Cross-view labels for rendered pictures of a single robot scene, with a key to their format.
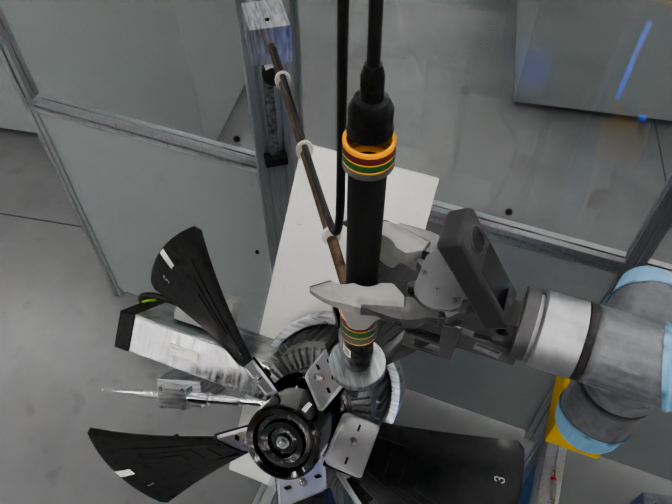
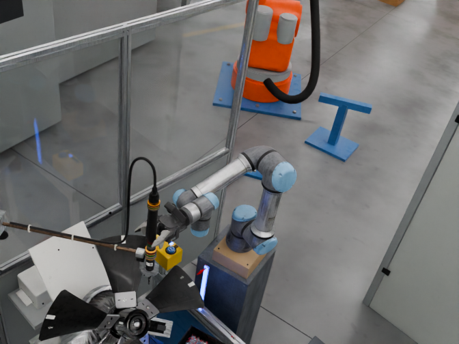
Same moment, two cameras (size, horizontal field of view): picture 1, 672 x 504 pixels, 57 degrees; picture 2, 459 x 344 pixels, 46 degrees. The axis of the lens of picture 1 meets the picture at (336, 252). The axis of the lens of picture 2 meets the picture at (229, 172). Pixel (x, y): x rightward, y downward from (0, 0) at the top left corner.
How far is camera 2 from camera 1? 1.54 m
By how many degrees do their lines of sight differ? 51
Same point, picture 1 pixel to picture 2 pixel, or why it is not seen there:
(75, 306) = not seen: outside the picture
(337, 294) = (158, 241)
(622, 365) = (205, 207)
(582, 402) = (201, 223)
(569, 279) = (108, 228)
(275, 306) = not seen: hidden behind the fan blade
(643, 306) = (186, 198)
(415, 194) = (80, 232)
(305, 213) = (49, 272)
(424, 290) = (169, 225)
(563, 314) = (191, 207)
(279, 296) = not seen: hidden behind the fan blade
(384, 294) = (164, 233)
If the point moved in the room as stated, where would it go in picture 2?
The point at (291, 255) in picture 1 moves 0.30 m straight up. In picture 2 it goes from (56, 291) to (50, 242)
